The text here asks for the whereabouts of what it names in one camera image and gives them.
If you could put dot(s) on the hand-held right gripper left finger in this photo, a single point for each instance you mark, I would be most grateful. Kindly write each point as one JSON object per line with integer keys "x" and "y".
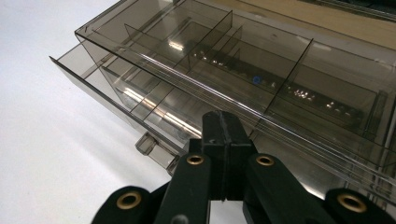
{"x": 193, "y": 186}

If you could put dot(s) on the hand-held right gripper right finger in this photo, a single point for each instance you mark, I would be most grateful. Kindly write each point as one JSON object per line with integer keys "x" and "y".
{"x": 274, "y": 193}

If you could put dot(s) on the smoky clear plastic drawer organizer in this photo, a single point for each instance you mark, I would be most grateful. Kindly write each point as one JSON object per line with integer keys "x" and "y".
{"x": 280, "y": 56}

